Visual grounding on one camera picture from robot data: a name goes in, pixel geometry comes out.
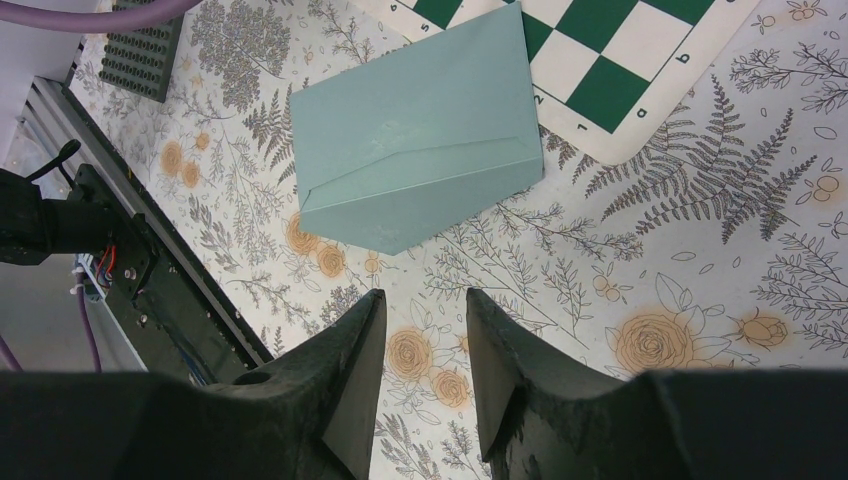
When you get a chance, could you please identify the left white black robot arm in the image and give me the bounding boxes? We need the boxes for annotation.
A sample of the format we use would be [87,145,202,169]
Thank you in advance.
[1,139,125,266]

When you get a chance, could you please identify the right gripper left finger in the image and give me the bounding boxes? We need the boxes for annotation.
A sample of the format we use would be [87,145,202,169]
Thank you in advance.
[1,289,387,479]

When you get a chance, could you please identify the floral patterned table mat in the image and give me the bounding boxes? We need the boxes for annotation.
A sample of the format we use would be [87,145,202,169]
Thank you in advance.
[70,1,847,479]

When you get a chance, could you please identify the green white chessboard mat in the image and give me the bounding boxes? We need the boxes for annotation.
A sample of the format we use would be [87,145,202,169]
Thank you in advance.
[359,1,756,165]

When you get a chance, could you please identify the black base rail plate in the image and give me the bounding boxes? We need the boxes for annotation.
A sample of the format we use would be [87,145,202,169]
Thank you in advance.
[23,77,272,385]

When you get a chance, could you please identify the grey-blue envelope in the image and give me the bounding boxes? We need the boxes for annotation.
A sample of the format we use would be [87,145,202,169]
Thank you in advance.
[290,3,544,255]

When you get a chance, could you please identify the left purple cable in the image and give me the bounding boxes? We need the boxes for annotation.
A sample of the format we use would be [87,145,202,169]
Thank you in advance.
[0,0,203,34]

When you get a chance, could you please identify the grey lego baseplate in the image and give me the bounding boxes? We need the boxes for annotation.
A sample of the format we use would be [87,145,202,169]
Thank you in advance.
[98,15,184,103]

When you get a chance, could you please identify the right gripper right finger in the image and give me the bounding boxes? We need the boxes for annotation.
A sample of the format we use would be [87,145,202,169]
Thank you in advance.
[466,288,847,479]

